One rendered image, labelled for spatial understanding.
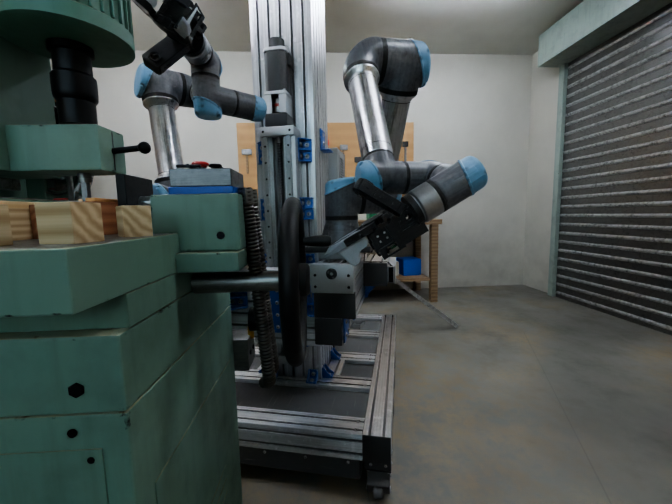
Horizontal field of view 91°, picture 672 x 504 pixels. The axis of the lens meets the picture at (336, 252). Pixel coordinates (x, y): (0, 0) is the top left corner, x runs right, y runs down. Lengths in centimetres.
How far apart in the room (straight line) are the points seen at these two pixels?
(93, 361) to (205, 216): 24
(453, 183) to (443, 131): 357
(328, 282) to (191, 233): 54
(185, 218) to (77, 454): 32
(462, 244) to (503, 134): 137
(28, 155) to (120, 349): 37
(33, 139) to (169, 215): 23
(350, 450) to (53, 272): 103
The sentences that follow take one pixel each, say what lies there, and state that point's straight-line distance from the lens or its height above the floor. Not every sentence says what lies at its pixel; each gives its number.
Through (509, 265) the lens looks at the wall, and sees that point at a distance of 460.
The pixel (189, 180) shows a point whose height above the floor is 98.
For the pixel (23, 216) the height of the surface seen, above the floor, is 93.
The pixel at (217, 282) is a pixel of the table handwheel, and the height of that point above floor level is 81.
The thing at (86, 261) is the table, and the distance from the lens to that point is 39.
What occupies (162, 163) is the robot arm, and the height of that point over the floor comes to 111.
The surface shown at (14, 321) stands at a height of 81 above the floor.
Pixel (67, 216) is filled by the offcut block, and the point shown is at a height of 93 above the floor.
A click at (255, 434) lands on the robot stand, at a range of 130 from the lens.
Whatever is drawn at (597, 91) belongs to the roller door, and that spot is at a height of 195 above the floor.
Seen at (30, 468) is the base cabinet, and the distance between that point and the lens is 55.
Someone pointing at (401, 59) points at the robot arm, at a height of 133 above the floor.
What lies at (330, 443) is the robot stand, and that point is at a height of 19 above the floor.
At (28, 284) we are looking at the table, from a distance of 39.
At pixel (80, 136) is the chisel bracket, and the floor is 105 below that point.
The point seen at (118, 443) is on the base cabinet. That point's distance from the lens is 49.
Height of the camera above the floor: 92
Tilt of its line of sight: 7 degrees down
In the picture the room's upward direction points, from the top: 1 degrees counter-clockwise
